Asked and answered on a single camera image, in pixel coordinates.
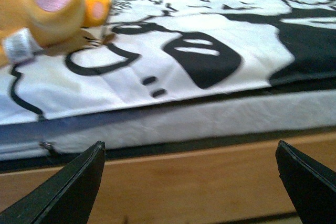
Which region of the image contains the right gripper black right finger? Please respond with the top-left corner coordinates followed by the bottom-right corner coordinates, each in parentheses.
top-left (276, 140), bottom-right (335, 223)

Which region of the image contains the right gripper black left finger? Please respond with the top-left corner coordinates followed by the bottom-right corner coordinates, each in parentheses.
top-left (1, 141), bottom-right (106, 223)

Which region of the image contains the white mattress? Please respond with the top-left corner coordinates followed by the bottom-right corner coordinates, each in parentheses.
top-left (1, 90), bottom-right (335, 161)

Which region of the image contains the orange plush toy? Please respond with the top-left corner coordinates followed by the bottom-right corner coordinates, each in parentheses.
top-left (1, 0), bottom-right (112, 67)

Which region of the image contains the black and white bedsheet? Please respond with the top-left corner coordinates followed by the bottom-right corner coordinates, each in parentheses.
top-left (1, 0), bottom-right (335, 125)

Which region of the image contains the wooden bed frame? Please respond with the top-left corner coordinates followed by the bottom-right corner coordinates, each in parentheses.
top-left (0, 129), bottom-right (336, 224)

